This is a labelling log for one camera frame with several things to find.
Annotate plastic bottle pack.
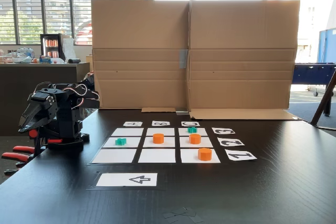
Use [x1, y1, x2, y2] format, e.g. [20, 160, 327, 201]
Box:
[16, 47, 35, 59]

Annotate large brown cardboard screen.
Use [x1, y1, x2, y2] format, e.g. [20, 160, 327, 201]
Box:
[91, 0, 303, 121]

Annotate dark brown counter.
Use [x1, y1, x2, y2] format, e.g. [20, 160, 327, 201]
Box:
[0, 62, 91, 137]

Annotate black mini fridge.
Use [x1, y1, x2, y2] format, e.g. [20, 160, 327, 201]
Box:
[39, 33, 70, 61]

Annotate paper sheet number 1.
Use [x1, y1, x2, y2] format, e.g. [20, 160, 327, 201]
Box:
[225, 149, 258, 161]

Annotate brown legged tripod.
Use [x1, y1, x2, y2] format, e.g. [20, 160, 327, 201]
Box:
[310, 69, 336, 126]

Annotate red black clamp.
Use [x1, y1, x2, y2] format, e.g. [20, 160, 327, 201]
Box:
[1, 129, 65, 177]

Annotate white crumpled bag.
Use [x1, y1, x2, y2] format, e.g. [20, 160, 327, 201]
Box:
[12, 55, 34, 64]

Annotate blue upright panel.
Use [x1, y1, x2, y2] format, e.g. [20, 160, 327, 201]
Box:
[317, 27, 336, 64]

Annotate paper sheet number 3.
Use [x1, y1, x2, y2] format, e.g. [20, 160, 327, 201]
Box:
[211, 127, 236, 135]

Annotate blue foosball table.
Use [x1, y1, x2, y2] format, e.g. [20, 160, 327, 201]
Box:
[291, 62, 336, 98]

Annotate white arrow paper sheet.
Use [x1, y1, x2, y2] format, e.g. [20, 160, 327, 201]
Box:
[96, 173, 158, 187]

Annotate small cardboard box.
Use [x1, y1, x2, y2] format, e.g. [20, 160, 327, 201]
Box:
[85, 55, 94, 72]

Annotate white paper grid square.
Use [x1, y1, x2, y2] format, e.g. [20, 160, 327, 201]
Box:
[111, 127, 144, 137]
[180, 148, 221, 164]
[143, 136, 176, 148]
[146, 127, 175, 137]
[178, 127, 208, 137]
[138, 148, 176, 164]
[91, 148, 137, 164]
[179, 136, 214, 148]
[102, 137, 141, 148]

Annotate paper sheet number 2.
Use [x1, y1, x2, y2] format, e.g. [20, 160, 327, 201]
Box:
[217, 137, 245, 147]

